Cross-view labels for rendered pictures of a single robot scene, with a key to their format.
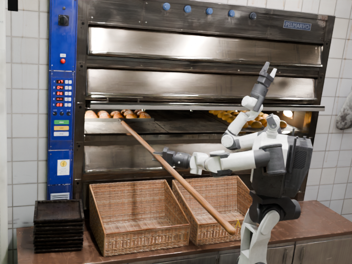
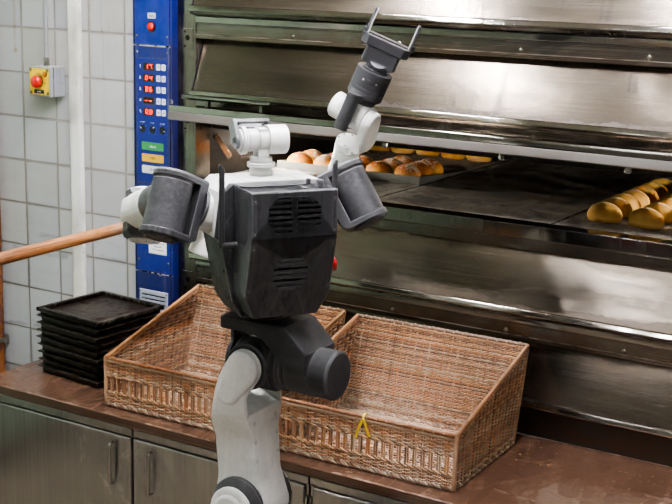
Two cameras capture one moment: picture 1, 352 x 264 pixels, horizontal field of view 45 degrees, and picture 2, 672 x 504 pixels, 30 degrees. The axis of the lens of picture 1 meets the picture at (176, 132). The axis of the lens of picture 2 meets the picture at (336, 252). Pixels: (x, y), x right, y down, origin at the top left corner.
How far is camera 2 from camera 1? 294 cm
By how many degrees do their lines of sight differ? 52
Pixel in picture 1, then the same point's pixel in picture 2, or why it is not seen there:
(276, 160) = (150, 201)
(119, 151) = not seen: hidden behind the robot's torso
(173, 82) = not seen: hidden behind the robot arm
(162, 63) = (332, 30)
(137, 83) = (285, 76)
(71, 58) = (164, 21)
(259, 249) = (235, 443)
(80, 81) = (187, 69)
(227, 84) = (491, 87)
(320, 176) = not seen: outside the picture
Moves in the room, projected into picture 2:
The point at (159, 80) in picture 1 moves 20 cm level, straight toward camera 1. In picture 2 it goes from (331, 72) to (276, 74)
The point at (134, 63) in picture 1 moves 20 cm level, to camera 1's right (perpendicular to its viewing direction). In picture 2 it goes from (278, 32) to (317, 35)
